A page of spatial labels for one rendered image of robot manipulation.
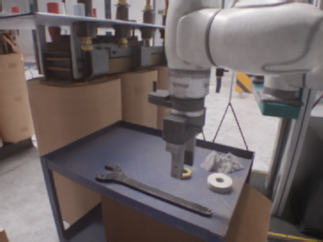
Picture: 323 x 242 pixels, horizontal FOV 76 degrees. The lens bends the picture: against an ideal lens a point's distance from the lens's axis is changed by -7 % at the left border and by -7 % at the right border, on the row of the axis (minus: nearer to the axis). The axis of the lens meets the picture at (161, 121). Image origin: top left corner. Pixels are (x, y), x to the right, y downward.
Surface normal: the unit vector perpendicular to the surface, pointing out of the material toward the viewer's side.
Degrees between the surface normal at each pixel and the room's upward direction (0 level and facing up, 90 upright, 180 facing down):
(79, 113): 90
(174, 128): 90
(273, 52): 107
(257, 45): 102
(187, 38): 92
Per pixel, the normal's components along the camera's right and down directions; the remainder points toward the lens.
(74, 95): 0.18, 0.35
